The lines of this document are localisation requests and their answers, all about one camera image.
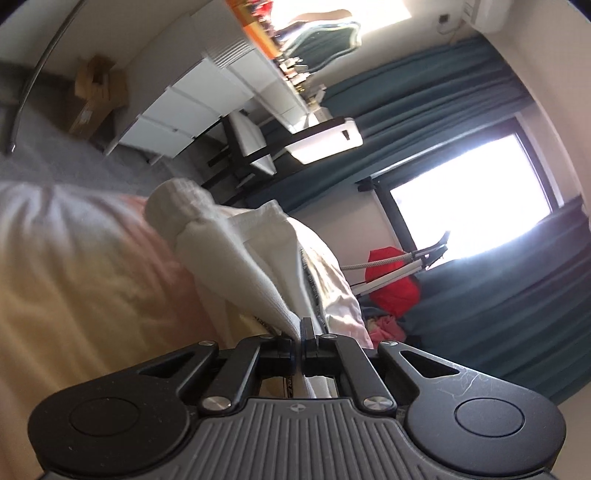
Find window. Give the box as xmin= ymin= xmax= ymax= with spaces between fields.
xmin=355 ymin=114 xmax=575 ymax=276

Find white air conditioner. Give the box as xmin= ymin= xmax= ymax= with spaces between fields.
xmin=460 ymin=0 xmax=510 ymax=33

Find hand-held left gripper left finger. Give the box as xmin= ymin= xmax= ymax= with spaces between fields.
xmin=137 ymin=335 xmax=301 ymax=412

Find curved metal rod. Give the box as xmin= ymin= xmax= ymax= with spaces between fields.
xmin=7 ymin=0 xmax=89 ymax=154

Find cream sweatpants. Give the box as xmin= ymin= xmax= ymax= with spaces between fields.
xmin=144 ymin=177 xmax=342 ymax=400

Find wavy frame mirror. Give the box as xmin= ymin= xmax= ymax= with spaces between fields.
xmin=279 ymin=8 xmax=362 ymax=75

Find white chair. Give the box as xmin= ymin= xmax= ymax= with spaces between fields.
xmin=199 ymin=110 xmax=363 ymax=206

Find white dressing table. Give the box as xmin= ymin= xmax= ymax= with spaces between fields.
xmin=104 ymin=0 xmax=311 ymax=165

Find orange box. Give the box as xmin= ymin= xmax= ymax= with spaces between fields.
xmin=225 ymin=0 xmax=280 ymax=58

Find cardboard box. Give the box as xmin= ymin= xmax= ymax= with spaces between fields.
xmin=67 ymin=54 xmax=129 ymax=141

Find red bag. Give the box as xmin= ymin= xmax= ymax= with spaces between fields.
xmin=364 ymin=246 xmax=422 ymax=320

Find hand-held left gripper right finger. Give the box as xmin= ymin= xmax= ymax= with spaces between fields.
xmin=300 ymin=318 xmax=468 ymax=412

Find pink cloth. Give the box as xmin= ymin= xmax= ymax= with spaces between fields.
xmin=365 ymin=315 xmax=405 ymax=350

